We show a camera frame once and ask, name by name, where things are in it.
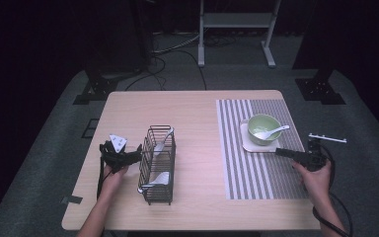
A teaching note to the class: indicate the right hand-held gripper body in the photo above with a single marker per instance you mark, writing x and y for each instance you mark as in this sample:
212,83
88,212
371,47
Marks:
316,161

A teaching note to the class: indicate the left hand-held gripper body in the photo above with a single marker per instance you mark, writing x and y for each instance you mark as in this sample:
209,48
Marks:
112,158

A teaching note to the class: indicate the white ceramic spoon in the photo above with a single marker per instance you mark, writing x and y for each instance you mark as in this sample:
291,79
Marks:
162,178
263,135
158,149

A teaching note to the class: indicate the green bowl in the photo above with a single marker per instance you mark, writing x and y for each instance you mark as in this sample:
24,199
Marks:
260,123

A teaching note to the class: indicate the person's right hand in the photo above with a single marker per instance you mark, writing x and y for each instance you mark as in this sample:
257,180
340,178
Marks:
317,186

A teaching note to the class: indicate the person's left hand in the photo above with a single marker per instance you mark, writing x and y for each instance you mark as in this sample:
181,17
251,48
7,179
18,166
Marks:
110,184

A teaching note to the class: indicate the white square coaster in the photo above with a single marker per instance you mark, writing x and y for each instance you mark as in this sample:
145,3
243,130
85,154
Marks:
253,148

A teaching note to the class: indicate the grey striped placemat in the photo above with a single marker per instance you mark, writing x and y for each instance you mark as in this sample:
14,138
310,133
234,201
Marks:
243,177

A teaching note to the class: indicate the black metal stand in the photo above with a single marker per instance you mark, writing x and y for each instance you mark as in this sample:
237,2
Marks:
319,90
95,89

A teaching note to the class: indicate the black floor outlet frame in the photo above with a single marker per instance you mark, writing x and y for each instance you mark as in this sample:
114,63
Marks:
90,128

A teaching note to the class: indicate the white desk frame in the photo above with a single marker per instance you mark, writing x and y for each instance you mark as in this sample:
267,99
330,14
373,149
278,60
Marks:
237,19

